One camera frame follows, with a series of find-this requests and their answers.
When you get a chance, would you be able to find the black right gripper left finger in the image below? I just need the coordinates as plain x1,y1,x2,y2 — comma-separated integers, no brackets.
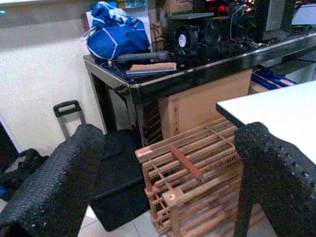
0,123,104,237

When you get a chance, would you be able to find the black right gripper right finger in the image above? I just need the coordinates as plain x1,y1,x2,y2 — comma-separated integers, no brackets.
233,121,316,237

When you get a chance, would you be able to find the white table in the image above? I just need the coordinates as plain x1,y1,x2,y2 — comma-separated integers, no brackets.
216,80,316,165

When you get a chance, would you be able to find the black rolling case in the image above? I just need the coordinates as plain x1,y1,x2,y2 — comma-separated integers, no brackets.
87,129,151,232

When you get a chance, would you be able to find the wooden slatted crate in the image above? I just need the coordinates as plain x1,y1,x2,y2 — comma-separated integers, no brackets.
135,117,267,237

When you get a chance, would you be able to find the large brown cardboard carton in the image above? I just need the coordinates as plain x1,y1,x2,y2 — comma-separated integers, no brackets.
158,69,253,140

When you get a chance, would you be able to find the black glossy desk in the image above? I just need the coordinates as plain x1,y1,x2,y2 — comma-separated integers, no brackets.
83,29,316,146

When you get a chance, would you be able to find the brown flat book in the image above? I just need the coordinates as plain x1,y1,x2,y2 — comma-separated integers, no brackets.
125,62,178,75

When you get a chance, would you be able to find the black computer fan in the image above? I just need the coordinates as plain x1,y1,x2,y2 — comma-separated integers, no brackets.
166,24,199,56

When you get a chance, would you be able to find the blue and white bag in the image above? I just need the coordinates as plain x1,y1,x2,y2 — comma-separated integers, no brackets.
80,1,151,61

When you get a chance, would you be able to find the black trolley handle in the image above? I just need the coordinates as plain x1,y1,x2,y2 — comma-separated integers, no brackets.
53,100,87,139

